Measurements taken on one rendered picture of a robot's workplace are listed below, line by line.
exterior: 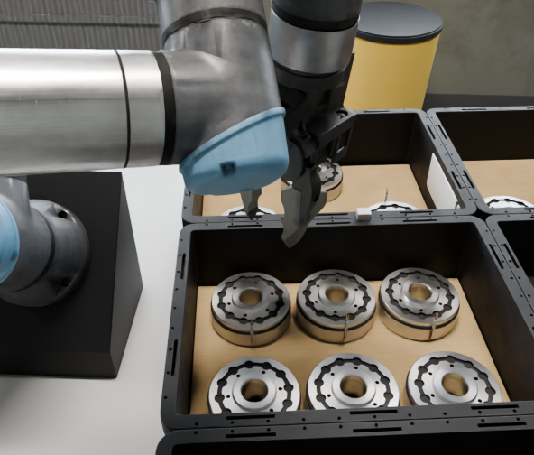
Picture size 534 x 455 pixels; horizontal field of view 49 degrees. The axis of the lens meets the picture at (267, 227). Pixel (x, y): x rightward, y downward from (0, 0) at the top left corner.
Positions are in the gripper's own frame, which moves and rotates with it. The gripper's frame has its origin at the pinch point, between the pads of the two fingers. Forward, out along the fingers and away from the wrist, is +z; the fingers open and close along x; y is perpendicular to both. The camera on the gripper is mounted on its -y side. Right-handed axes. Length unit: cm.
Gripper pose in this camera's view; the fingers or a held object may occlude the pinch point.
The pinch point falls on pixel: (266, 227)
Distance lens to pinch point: 64.6
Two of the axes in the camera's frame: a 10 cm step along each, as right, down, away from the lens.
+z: -1.1, 7.1, 7.0
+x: -7.4, -5.3, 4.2
